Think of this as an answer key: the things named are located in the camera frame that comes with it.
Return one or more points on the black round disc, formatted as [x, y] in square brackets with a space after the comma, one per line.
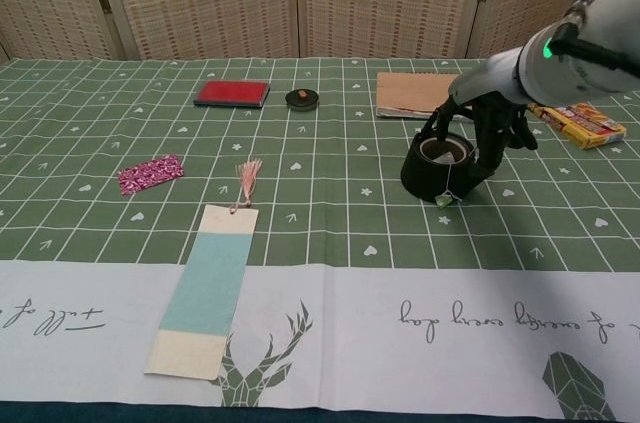
[302, 99]

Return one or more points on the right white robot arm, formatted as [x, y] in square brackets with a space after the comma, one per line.
[590, 68]

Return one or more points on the blue white bookmark pink tassel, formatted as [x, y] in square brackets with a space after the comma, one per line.
[210, 283]

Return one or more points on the black cast iron teapot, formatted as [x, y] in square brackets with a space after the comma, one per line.
[425, 178]

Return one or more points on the yellow snack package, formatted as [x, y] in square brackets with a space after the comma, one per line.
[595, 125]

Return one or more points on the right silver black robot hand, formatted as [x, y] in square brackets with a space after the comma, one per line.
[490, 78]

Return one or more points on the pink patterned cloth pouch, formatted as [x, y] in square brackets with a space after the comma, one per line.
[151, 174]

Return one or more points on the red ink pad case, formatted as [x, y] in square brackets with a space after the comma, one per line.
[231, 92]

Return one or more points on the green grid tablecloth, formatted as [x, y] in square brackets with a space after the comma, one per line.
[350, 243]

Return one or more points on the brown kraft sketchbook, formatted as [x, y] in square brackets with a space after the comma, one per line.
[410, 90]

